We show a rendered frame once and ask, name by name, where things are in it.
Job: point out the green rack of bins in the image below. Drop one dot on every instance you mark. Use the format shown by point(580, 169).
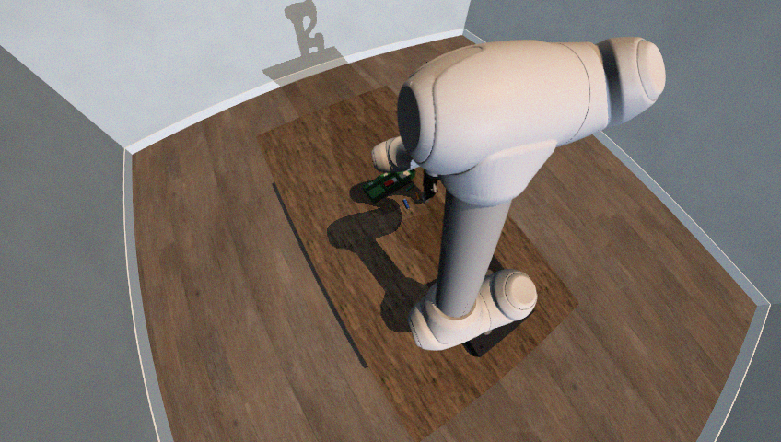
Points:
point(376, 189)

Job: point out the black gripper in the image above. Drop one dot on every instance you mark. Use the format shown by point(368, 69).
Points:
point(429, 192)

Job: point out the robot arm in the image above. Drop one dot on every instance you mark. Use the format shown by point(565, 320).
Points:
point(488, 116)

